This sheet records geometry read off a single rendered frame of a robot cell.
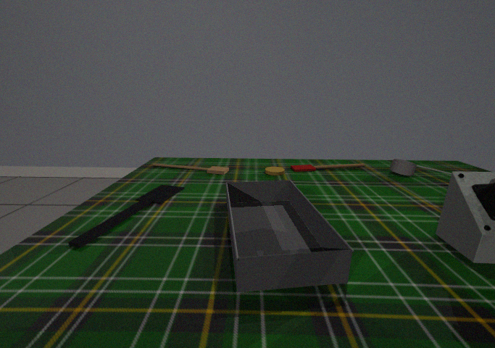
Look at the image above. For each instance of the tan round flat disc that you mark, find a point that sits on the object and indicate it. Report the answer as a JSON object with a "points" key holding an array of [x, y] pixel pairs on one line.
{"points": [[274, 170]]}

